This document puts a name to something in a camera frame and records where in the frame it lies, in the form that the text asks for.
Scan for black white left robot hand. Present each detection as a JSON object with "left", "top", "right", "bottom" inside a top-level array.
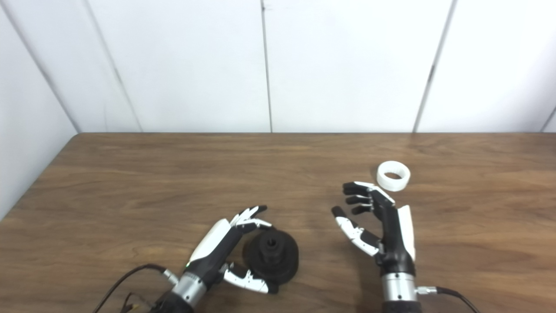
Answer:
[{"left": 187, "top": 205, "right": 279, "bottom": 294}]

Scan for round black plastic part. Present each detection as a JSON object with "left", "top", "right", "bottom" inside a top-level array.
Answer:
[{"left": 242, "top": 229, "right": 299, "bottom": 286}]

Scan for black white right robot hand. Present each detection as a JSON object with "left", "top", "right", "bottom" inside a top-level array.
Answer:
[{"left": 331, "top": 181, "right": 416, "bottom": 276}]

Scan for white toothed plastic ring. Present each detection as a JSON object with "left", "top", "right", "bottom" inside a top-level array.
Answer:
[{"left": 376, "top": 161, "right": 411, "bottom": 192}]

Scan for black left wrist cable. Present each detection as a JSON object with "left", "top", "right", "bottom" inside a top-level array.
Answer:
[{"left": 93, "top": 264, "right": 179, "bottom": 313}]

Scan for thin left arm wires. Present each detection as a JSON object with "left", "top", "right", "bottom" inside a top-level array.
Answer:
[{"left": 122, "top": 292, "right": 152, "bottom": 313}]

